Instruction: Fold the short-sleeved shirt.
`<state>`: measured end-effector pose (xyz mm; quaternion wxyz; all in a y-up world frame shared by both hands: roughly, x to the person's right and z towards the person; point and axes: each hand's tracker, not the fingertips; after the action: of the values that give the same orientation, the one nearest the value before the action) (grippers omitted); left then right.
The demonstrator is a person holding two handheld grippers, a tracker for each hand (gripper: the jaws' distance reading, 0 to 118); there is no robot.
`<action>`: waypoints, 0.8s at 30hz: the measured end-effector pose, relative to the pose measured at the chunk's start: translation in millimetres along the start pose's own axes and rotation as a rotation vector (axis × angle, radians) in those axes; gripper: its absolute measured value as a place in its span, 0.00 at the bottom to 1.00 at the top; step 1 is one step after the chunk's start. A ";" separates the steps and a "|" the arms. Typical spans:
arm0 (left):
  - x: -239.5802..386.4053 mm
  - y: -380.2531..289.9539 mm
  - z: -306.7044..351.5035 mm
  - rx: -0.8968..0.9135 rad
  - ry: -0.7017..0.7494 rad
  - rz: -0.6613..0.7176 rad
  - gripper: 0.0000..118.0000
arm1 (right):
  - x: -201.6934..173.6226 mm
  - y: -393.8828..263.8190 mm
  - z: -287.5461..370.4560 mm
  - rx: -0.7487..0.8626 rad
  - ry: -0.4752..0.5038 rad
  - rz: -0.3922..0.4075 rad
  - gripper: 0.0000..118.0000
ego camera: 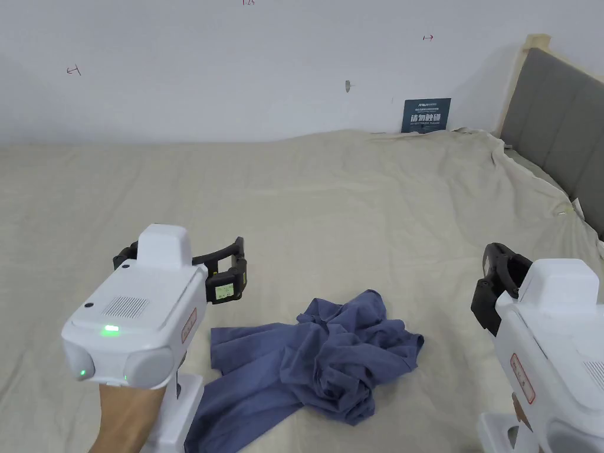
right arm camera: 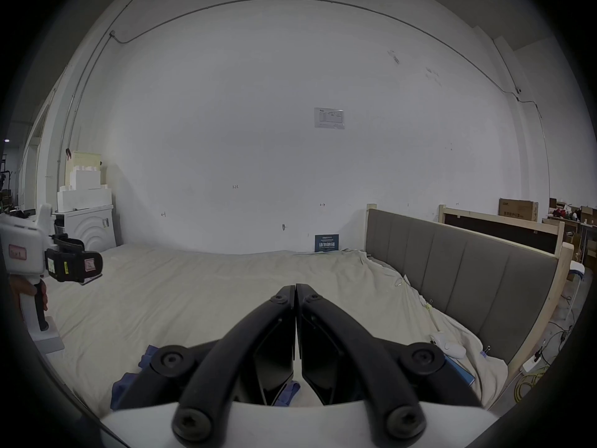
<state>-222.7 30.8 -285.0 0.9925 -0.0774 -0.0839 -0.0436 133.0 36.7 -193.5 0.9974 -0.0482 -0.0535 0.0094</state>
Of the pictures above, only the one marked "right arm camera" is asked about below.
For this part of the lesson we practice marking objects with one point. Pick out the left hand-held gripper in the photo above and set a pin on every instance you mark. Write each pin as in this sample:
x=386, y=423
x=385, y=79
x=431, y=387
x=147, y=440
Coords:
x=21, y=245

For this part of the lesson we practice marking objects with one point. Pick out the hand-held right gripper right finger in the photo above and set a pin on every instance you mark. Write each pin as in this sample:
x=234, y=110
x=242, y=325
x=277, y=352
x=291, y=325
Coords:
x=354, y=343

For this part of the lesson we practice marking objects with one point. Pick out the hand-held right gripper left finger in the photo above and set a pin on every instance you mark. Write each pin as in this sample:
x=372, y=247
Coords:
x=242, y=339

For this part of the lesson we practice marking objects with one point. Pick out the person's left hand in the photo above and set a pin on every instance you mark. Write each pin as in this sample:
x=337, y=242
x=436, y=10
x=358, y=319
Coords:
x=41, y=294

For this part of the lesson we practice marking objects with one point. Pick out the white washing machine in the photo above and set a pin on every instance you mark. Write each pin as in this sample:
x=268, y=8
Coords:
x=88, y=227

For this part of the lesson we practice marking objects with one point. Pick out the bed with beige sheet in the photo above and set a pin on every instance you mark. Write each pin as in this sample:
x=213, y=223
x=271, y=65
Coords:
x=210, y=287

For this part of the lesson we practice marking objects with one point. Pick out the white hand controller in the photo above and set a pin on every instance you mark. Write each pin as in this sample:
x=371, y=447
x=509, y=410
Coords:
x=448, y=345

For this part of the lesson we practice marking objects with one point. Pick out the blue sign card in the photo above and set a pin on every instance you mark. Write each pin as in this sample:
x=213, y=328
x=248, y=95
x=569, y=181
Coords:
x=327, y=243

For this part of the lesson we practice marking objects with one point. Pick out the blue flat card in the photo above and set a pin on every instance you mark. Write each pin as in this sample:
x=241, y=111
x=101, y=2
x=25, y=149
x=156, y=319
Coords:
x=464, y=374

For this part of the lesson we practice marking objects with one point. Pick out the dark blue garment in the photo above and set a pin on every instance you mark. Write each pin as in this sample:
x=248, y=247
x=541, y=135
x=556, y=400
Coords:
x=128, y=388

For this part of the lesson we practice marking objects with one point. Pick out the grey padded headboard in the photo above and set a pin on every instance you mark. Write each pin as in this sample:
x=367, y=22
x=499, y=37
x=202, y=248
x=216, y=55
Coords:
x=466, y=269

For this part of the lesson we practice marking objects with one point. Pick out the brown carton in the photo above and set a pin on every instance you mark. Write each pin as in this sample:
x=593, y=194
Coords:
x=517, y=209

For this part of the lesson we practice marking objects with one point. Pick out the white paper notice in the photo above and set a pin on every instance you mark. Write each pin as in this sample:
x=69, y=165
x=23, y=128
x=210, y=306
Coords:
x=330, y=118

